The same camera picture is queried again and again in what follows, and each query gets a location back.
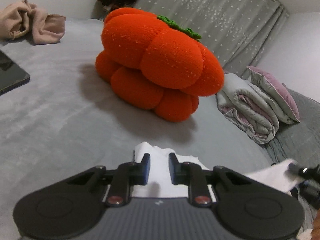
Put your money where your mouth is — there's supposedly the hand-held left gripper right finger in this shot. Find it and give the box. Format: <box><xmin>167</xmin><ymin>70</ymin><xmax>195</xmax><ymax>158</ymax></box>
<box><xmin>169</xmin><ymin>153</ymin><xmax>252</xmax><ymax>207</ymax></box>

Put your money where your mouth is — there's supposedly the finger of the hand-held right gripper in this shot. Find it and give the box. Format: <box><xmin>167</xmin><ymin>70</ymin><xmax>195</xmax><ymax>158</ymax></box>
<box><xmin>287</xmin><ymin>163</ymin><xmax>310</xmax><ymax>180</ymax></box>

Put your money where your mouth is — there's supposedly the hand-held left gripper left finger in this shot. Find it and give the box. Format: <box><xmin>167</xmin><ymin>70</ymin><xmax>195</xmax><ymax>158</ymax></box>
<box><xmin>66</xmin><ymin>154</ymin><xmax>151</xmax><ymax>207</ymax></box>

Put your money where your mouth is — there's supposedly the white sweatshirt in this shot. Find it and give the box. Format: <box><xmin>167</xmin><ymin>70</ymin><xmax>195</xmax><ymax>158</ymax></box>
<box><xmin>131</xmin><ymin>142</ymin><xmax>300</xmax><ymax>198</ymax></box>

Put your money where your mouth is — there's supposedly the grey quilted blanket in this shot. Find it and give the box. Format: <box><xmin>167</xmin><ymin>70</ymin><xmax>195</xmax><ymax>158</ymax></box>
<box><xmin>265</xmin><ymin>87</ymin><xmax>320</xmax><ymax>178</ymax></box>

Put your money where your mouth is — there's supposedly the folded grey pink quilt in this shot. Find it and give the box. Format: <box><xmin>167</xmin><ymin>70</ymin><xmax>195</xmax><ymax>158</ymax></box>
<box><xmin>216</xmin><ymin>73</ymin><xmax>280</xmax><ymax>144</ymax></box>

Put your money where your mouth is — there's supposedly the grey bed sheet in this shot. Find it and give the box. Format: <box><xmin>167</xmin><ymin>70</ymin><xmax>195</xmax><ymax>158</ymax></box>
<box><xmin>0</xmin><ymin>17</ymin><xmax>320</xmax><ymax>240</ymax></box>

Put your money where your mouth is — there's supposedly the orange pumpkin plush pillow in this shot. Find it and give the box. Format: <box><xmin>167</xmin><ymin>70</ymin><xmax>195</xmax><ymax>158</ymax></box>
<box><xmin>95</xmin><ymin>7</ymin><xmax>225</xmax><ymax>123</ymax></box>

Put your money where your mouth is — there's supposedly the grey star-print curtain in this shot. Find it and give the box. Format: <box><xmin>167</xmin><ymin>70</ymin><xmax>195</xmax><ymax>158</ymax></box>
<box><xmin>132</xmin><ymin>0</ymin><xmax>290</xmax><ymax>77</ymax></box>

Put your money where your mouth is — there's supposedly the black tablet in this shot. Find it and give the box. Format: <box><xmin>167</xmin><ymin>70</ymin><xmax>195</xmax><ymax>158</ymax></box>
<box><xmin>0</xmin><ymin>49</ymin><xmax>31</xmax><ymax>95</ymax></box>

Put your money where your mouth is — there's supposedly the crumpled pink beige garment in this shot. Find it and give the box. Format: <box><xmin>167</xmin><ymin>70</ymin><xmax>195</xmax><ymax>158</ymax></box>
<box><xmin>0</xmin><ymin>0</ymin><xmax>67</xmax><ymax>45</ymax></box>

